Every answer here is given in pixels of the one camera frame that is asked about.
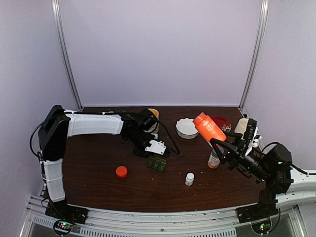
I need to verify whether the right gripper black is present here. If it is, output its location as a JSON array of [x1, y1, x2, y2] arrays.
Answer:
[[210, 130, 272, 184]]

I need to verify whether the green pill organizer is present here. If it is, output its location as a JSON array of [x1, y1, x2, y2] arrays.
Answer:
[[146, 155, 167, 172]]

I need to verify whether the large orange pill bottle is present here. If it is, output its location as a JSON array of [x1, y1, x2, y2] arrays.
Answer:
[[193, 112, 227, 146]]

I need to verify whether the orange bottle cap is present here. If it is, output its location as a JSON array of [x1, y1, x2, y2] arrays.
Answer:
[[116, 166, 128, 178]]

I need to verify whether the small white pill bottle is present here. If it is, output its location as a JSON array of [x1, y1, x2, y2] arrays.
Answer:
[[185, 172, 195, 186]]

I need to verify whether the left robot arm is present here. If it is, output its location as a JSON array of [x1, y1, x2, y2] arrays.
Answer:
[[38, 105, 171, 219]]

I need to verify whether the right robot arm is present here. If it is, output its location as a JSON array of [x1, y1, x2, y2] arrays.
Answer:
[[210, 133, 316, 218]]

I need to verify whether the red floral plate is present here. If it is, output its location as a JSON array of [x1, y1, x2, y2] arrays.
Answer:
[[211, 116, 232, 132]]

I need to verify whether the cream ribbed mug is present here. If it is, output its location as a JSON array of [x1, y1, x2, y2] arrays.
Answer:
[[234, 118, 249, 140]]

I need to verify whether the amber bottle grey cap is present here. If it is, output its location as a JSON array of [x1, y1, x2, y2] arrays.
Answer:
[[207, 149, 220, 169]]

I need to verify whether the floral mug yellow inside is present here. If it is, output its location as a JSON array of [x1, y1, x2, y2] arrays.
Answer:
[[147, 108, 159, 134]]

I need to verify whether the white fluted bowl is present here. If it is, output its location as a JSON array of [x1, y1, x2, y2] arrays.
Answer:
[[175, 118, 199, 139]]

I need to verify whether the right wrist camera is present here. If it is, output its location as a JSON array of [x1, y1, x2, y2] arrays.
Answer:
[[243, 118, 258, 148]]

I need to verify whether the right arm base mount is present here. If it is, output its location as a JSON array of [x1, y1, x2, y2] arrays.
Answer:
[[236, 189, 279, 223]]

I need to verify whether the aluminium front rail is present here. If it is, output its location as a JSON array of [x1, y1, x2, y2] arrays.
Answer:
[[19, 195, 307, 237]]

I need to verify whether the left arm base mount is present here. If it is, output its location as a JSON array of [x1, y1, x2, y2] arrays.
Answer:
[[45, 199, 88, 224]]

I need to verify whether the left black braided cable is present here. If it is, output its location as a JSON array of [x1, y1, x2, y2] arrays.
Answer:
[[29, 111, 181, 161]]

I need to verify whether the right aluminium frame post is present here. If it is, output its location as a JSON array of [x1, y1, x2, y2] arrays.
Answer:
[[238, 0, 269, 114]]

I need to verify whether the aluminium frame post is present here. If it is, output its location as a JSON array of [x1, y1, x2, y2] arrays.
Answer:
[[51, 0, 83, 110], [238, 0, 269, 114]]

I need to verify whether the left aluminium frame post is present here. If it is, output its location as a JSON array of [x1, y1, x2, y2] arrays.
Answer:
[[51, 0, 83, 110]]

